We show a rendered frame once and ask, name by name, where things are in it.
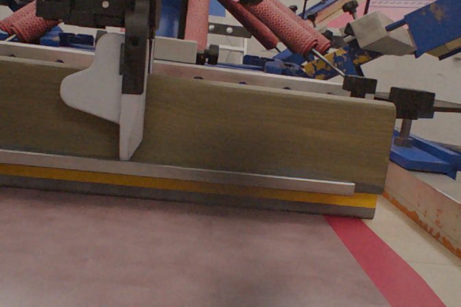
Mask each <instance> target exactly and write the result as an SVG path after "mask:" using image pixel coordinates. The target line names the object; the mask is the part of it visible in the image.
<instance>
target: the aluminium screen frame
mask: <svg viewBox="0 0 461 307"><path fill-rule="evenodd" d="M381 195H383V196H384V197H385V198H386V199H387V200H388V201H390V202H391V203H392V204H394V205H395V206H396V207H397V208H398V209H399V210H401V211H402V212H403V213H405V214H406V215H407V216H408V217H409V218H411V219H412V220H413V221H414V222H415V223H417V224H418V225H419V226H421V227H422V228H423V229H424V230H425V231H426V232H428V233H429V234H430V235H432V236H433V237H434V238H435V239H436V240H437V241H439V242H440V243H441V244H443V245H444V246H445V247H446V248H447V249H448V250H450V251H451V252H452V253H454V254H455V255H456V256H457V257H458V258H459V259H461V183H459V182H457V181H455V180H453V179H451V178H450V177H448V176H446V175H444V174H442V173H438V172H431V171H419V170H412V169H406V168H405V167H402V166H401V165H400V164H398V163H396V162H395V161H393V160H391V159H389V163H388V170H387V174H386V181H385V186H384V191H383V193H382V194H381Z"/></svg>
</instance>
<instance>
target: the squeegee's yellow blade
mask: <svg viewBox="0 0 461 307"><path fill-rule="evenodd" d="M0 174H6V175H21V176H29V177H43V178H51V179H59V180H74V181H82V182H96V183H104V184H118V185H126V186H141V187H149V188H164V189H172V190H180V191H194V192H202V193H217V194H225V195H239V196H247V197H262V198H270V199H284V200H292V201H307V202H315V203H323V204H337V205H345V206H359V207H367V208H376V205H377V198H378V195H375V194H367V193H354V195H353V196H344V195H330V194H322V193H308V192H300V191H286V190H279V189H271V188H257V187H249V186H235V185H227V184H212V183H205V182H190V181H183V180H168V179H161V178H153V177H139V176H131V175H117V174H109V173H95V172H88V171H73V170H66V169H51V168H44V167H29V166H22V165H14V164H0Z"/></svg>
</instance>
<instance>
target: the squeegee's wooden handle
mask: <svg viewBox="0 0 461 307"><path fill-rule="evenodd" d="M88 68H89V66H83V65H76V64H65V63H59V62H48V61H42V60H31V59H25V58H13V57H7V56H0V146H4V147H18V148H26V149H39V150H47V151H60V152H68V153H75V154H88V155H96V156H110V157H117V158H119V130H120V124H118V123H115V122H112V121H109V120H106V119H103V118H101V117H98V116H95V115H92V114H89V113H87V112H83V111H81V110H78V109H75V108H72V107H70V106H68V105H67V104H66V103H65V102H64V101H63V100H62V97H61V95H60V87H61V83H62V81H63V79H64V78H65V77H67V76H69V75H72V74H74V73H77V72H80V71H83V70H85V69H88ZM396 117H397V110H396V108H395V105H394V104H393V103H390V102H387V101H378V100H372V99H361V98H354V97H343V96H337V95H326V94H320V93H309V92H303V91H297V90H285V89H280V88H268V87H262V86H251V85H245V84H234V83H228V82H217V81H210V80H204V79H193V78H187V77H176V76H169V75H158V74H152V73H148V74H147V84H146V94H145V113H144V122H143V140H142V141H141V142H140V144H139V146H138V147H137V148H136V150H135V151H134V153H133V154H132V156H131V157H130V158H131V159H138V160H152V161H159V162H173V163H181V164H194V165H201V166H208V167H222V168H229V169H243V170H251V171H264V172H272V173H285V174H292V175H306V176H314V177H327V178H335V179H342V180H350V181H352V182H353V183H355V190H354V193H367V194H375V195H381V194H382V193H383V191H384V186H385V181H386V174H387V170H388V163H389V158H390V150H391V146H392V139H393V134H394V127H395V122H396Z"/></svg>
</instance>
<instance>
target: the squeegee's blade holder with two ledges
mask: <svg viewBox="0 0 461 307"><path fill-rule="evenodd" d="M0 164H14V165H22V166H29V167H44V168H51V169H66V170H73V171H88V172H95V173H109V174H117V175H131V176H139V177H153V178H161V179H168V180H183V181H190V182H205V183H212V184H227V185H235V186H249V187H257V188H271V189H279V190H286V191H300V192H308V193H322V194H330V195H344V196H353V195H354V190H355V183H353V182H352V181H350V180H342V179H335V178H327V177H314V176H306V175H292V174H285V173H272V172H264V171H251V170H243V169H229V168H222V167H208V166H201V165H194V164H181V163H173V162H159V161H152V160H138V159H131V158H130V159H129V161H123V160H119V158H117V157H110V156H96V155H88V154H81V153H68V152H60V151H47V150H39V149H26V148H18V147H4V146H0Z"/></svg>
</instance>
